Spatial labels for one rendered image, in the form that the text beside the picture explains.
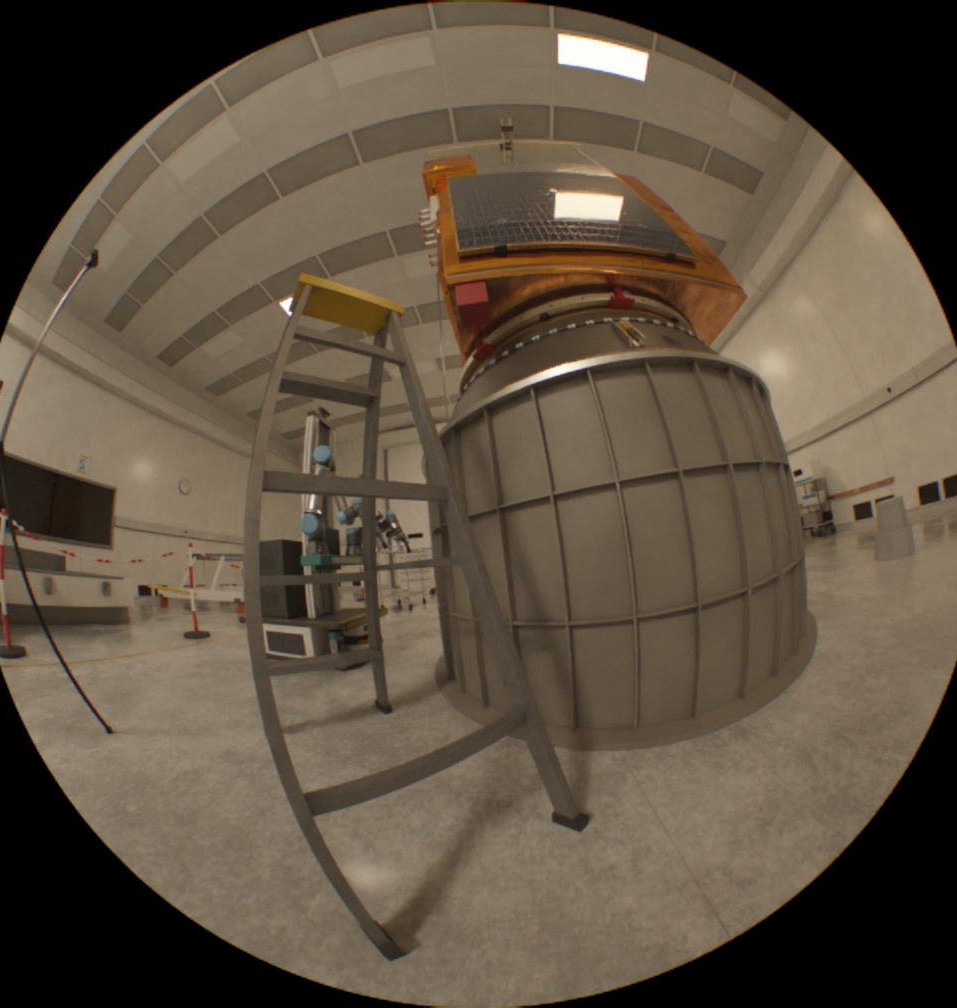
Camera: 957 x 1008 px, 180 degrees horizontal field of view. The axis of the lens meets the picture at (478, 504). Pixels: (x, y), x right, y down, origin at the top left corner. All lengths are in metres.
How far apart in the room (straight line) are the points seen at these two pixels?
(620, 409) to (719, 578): 0.58
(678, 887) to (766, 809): 0.25
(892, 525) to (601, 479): 2.69
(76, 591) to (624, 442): 4.56
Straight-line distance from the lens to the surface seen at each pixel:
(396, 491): 0.57
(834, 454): 6.01
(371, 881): 0.75
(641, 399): 0.99
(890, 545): 3.08
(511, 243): 1.60
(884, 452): 5.63
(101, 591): 4.28
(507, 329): 1.57
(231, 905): 0.80
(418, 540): 9.58
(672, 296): 1.83
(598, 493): 0.89
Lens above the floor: 0.61
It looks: 11 degrees up
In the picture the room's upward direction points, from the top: 6 degrees counter-clockwise
